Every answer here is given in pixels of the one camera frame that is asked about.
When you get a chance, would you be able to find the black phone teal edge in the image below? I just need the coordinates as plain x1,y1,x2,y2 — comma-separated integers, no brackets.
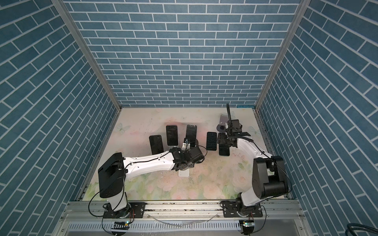
219,144,230,156

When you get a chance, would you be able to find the black phone cracked screen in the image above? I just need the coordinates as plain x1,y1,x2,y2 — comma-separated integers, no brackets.
206,132,217,151

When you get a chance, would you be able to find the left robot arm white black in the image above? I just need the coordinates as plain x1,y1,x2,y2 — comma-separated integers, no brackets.
98,147,205,218

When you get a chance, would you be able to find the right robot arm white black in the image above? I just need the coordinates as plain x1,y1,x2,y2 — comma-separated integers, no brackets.
218,118,290,216

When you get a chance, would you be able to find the black phone on round stand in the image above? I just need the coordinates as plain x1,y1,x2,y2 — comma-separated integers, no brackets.
184,124,197,148

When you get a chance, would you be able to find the white stand front middle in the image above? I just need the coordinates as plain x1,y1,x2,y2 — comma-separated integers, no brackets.
178,169,190,178

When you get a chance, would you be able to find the black phone pink edge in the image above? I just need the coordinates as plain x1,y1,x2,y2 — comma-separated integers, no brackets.
166,125,179,146

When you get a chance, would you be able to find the black phone far left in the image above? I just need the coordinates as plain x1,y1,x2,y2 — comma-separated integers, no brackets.
149,135,164,155

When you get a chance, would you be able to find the right controller board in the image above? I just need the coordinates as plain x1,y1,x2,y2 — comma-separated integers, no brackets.
239,220,255,236

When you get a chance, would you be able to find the controller board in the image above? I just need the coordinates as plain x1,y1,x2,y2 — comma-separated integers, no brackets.
110,221,130,236
239,220,255,236

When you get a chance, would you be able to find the left controller board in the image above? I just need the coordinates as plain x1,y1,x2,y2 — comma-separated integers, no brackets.
110,221,130,236

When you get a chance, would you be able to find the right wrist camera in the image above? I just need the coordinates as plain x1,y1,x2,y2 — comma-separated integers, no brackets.
227,120,242,132

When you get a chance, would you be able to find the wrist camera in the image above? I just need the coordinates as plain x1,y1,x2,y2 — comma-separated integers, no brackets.
182,138,191,150
227,120,242,132

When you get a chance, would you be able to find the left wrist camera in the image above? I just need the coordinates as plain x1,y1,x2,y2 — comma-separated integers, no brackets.
182,138,191,150

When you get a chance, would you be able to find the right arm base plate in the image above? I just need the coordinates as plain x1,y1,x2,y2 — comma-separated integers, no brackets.
220,201,263,218

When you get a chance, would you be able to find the white vented cable duct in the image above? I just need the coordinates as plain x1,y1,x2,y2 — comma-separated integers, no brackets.
68,220,240,233

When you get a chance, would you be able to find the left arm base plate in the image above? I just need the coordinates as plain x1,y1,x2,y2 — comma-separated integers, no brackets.
103,202,146,219

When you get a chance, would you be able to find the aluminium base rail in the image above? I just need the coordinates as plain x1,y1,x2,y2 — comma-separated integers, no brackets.
53,199,311,236

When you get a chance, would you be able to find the right aluminium corner post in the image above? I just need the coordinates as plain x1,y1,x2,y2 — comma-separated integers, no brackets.
255,0,311,111

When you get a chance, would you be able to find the aluminium corner post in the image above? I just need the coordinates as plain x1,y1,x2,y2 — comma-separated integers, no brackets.
52,0,122,112
255,0,311,111

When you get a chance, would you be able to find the black cable bottom right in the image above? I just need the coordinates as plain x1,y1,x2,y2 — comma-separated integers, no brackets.
345,223,378,236

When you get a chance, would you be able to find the left aluminium corner post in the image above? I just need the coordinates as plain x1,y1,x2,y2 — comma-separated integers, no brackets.
52,0,122,112

